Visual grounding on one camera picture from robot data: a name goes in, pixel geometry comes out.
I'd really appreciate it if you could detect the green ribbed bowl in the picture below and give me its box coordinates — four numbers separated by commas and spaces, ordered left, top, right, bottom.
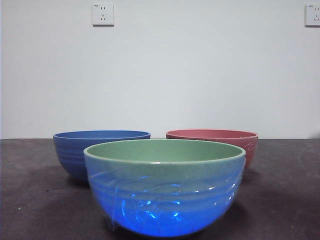
83, 138, 247, 238

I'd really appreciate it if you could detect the red ribbed bowl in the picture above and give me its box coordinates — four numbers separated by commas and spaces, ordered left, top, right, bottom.
165, 128, 260, 169

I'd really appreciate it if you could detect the white wall socket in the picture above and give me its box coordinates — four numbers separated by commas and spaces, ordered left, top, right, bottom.
304, 4, 320, 28
92, 3, 115, 27

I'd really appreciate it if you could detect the blue ribbed bowl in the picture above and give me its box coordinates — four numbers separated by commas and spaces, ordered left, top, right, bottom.
52, 129, 152, 186

